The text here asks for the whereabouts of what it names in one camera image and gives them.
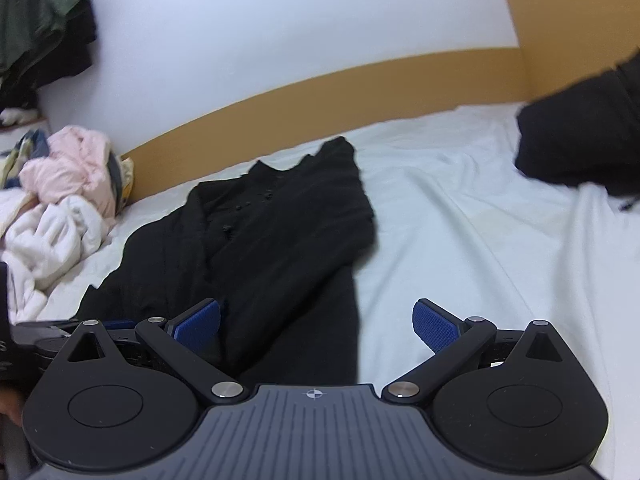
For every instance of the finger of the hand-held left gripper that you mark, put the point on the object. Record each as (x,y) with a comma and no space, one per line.
(120,325)

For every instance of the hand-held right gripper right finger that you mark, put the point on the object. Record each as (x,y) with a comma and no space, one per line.
(435,327)

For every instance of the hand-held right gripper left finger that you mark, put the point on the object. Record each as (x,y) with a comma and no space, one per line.
(197,325)

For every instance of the black button cardigan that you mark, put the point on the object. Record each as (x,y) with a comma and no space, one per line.
(275,240)

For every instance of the black hooded nylon jacket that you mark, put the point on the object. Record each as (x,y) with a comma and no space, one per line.
(575,135)

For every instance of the person's left hand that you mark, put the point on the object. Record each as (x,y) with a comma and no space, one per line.
(10,405)

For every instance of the white bed sheet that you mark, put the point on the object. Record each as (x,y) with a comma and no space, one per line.
(475,235)

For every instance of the white crumpled cloth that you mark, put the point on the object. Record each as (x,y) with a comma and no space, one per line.
(45,240)

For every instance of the small white cloth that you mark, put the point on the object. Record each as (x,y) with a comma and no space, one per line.
(17,117)

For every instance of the black hanging garment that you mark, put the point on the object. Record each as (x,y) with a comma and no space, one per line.
(75,50)

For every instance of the green hanging garment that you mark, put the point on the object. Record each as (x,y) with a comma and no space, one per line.
(35,10)

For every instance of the wooden bed frame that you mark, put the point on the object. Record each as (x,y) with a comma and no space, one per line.
(350,85)

